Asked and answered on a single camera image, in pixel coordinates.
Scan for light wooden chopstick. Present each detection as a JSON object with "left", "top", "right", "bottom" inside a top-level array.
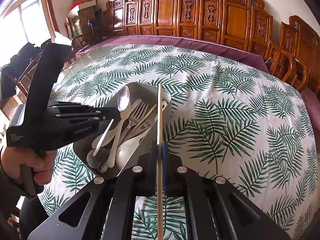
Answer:
[{"left": 156, "top": 84, "right": 163, "bottom": 240}]

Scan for cream plastic fork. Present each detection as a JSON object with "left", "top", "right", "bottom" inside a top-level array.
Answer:
[{"left": 92, "top": 99, "right": 142, "bottom": 148}]

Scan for metal spoon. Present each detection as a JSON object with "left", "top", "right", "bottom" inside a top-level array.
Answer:
[
  {"left": 107, "top": 86, "right": 131, "bottom": 168},
  {"left": 86, "top": 148, "right": 110, "bottom": 169}
]

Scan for metal slotted spatula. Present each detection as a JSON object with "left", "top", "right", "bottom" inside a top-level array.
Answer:
[{"left": 120, "top": 118, "right": 157, "bottom": 143}]

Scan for metal fork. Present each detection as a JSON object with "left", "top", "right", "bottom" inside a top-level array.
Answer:
[{"left": 97, "top": 102, "right": 149, "bottom": 173}]

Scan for dark wooden chopstick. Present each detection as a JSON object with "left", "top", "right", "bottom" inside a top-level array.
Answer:
[{"left": 124, "top": 104, "right": 157, "bottom": 140}]

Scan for person's left hand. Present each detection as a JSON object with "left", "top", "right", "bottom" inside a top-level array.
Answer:
[{"left": 1, "top": 146, "right": 57, "bottom": 186}]

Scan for grey utensil tray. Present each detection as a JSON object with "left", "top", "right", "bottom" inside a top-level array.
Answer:
[{"left": 73, "top": 82, "right": 172, "bottom": 179}]

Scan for wooden dining chair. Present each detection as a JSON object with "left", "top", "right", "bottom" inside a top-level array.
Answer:
[{"left": 1, "top": 38, "right": 52, "bottom": 109}]

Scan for palm leaf tablecloth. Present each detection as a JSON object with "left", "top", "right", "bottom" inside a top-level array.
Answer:
[{"left": 52, "top": 44, "right": 318, "bottom": 239}]

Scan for stacked cardboard boxes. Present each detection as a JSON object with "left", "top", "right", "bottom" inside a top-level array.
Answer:
[{"left": 66, "top": 0, "right": 97, "bottom": 37}]

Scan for purple armchair cushion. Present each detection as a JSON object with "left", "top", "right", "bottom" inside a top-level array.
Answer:
[{"left": 301, "top": 87, "right": 320, "bottom": 153}]

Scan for carved wooden armchair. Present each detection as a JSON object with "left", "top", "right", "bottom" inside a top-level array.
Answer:
[{"left": 280, "top": 15, "right": 319, "bottom": 98}]

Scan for carved wooden sofa bench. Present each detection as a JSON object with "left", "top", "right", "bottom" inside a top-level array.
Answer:
[{"left": 102, "top": 0, "right": 296, "bottom": 86}]

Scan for window with wooden frame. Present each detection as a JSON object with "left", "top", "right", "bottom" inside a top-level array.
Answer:
[{"left": 1, "top": 0, "right": 54, "bottom": 66}]

